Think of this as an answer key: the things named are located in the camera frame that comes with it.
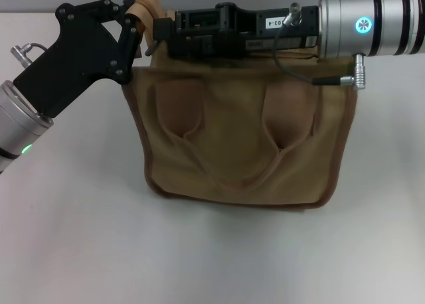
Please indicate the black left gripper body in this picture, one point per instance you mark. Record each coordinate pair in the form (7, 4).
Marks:
(76, 58)

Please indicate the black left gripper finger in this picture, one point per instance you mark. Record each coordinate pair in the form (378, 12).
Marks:
(119, 6)
(127, 51)

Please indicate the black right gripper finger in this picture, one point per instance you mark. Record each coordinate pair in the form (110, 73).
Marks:
(162, 28)
(192, 46)

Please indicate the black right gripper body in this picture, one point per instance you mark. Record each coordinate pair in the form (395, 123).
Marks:
(252, 28)

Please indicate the silver metal zipper pull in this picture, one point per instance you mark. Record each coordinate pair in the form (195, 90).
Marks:
(152, 48)

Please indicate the khaki canvas food bag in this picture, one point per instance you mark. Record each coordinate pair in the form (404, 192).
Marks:
(232, 134)

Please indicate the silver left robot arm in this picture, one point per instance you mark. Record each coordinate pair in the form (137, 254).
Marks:
(16, 128)

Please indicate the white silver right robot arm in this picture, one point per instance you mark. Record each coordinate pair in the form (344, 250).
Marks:
(391, 22)

